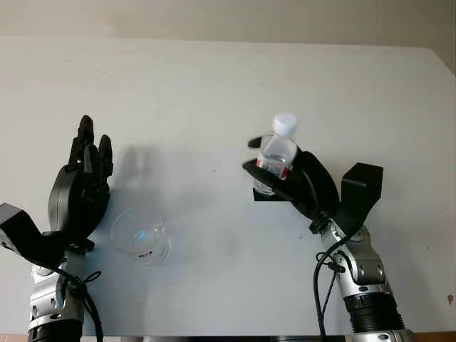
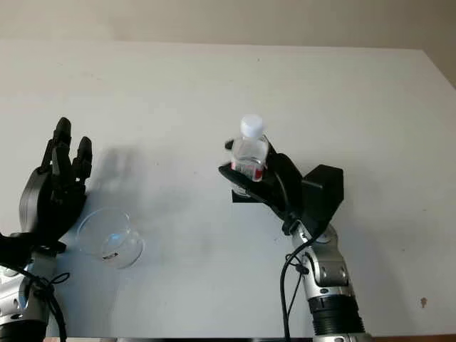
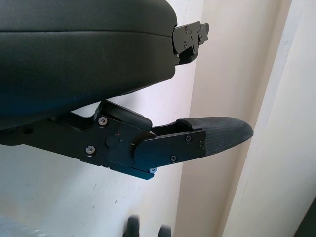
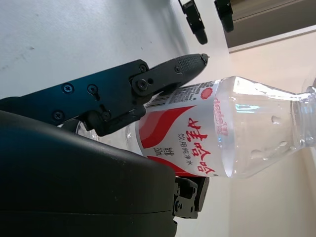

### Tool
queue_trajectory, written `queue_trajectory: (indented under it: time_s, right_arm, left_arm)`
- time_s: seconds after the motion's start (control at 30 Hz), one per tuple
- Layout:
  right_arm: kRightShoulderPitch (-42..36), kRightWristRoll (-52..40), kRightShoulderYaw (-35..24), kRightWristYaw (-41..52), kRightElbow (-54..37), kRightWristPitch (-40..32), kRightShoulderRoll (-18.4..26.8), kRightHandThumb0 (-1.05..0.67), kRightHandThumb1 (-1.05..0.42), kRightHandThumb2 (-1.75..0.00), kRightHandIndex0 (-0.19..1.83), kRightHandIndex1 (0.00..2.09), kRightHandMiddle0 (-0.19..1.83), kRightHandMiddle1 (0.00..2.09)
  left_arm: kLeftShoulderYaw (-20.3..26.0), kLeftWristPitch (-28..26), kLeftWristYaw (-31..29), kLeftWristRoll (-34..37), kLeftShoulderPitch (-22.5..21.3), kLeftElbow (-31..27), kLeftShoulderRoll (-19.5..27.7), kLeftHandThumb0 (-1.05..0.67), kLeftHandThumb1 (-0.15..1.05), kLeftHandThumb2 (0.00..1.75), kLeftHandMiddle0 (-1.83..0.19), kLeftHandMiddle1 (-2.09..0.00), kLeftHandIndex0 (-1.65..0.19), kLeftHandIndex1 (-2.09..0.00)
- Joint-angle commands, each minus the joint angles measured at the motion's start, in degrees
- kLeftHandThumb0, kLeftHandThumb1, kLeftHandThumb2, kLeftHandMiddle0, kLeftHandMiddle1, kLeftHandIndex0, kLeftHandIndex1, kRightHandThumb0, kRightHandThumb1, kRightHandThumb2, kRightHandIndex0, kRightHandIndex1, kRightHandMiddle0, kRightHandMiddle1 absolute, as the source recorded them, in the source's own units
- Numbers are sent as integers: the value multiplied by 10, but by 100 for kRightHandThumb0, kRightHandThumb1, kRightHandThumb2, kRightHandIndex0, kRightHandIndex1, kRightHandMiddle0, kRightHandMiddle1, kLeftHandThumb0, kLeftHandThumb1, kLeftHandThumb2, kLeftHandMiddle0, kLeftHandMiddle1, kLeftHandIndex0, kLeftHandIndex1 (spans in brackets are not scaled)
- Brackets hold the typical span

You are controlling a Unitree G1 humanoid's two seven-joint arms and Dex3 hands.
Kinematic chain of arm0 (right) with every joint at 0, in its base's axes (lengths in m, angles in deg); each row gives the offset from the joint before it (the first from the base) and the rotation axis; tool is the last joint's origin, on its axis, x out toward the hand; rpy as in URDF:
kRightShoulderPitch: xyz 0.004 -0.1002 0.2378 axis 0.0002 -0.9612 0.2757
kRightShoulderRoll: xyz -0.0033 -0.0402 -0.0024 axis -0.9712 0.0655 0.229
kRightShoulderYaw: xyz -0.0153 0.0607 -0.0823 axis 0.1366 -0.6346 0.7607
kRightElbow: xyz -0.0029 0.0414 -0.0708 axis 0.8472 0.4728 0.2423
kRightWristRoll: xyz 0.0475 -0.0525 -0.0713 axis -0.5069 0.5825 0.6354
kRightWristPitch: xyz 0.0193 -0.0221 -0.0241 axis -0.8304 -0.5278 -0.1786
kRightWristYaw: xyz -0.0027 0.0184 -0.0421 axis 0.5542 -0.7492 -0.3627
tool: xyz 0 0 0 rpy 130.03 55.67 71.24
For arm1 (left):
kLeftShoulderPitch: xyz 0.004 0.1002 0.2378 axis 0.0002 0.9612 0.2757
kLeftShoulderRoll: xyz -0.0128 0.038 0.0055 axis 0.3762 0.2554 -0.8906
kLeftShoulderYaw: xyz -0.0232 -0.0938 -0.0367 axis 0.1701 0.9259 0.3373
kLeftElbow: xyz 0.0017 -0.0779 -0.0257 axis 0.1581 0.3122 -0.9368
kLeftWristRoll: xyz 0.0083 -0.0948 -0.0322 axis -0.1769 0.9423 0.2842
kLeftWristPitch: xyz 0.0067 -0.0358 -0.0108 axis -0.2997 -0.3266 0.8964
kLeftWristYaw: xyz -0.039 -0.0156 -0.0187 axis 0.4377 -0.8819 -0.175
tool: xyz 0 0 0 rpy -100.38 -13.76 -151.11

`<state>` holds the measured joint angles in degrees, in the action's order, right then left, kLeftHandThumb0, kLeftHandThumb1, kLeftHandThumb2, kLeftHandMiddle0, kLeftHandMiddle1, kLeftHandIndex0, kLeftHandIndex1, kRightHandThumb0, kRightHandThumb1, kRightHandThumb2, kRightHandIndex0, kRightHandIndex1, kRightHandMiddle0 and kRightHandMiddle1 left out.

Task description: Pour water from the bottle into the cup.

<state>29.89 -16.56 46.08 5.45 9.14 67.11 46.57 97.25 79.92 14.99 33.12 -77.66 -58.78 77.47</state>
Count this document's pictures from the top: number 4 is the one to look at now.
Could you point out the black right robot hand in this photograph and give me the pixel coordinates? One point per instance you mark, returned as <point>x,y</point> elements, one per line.
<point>74,177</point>

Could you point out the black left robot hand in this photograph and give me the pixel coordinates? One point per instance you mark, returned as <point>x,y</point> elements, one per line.
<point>196,22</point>

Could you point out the clear plastic water bottle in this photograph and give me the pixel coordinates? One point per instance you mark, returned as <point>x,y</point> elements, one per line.
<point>222,128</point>

